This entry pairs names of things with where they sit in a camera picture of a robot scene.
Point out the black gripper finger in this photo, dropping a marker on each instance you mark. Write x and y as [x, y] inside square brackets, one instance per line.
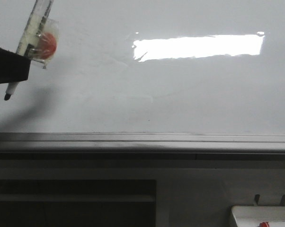
[13, 67]

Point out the white plastic tray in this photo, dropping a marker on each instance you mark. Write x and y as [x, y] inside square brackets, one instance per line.
[252, 216]

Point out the left black wall hook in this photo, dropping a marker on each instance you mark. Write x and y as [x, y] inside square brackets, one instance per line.
[256, 199]

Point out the right black wall hook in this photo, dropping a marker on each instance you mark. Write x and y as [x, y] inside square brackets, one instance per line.
[282, 201]

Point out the red magnet taped to marker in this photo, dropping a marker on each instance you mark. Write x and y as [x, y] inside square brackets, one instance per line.
[47, 41]

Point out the white whiteboard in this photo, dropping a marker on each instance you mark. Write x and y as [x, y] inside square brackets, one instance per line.
[182, 66]

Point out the grey aluminium marker tray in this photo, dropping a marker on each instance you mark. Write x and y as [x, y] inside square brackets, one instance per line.
[143, 142]

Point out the white black whiteboard marker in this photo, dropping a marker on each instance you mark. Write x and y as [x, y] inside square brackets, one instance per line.
[35, 31]

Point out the black wall hook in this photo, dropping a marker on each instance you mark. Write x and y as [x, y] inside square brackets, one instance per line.
[282, 201]
[256, 199]

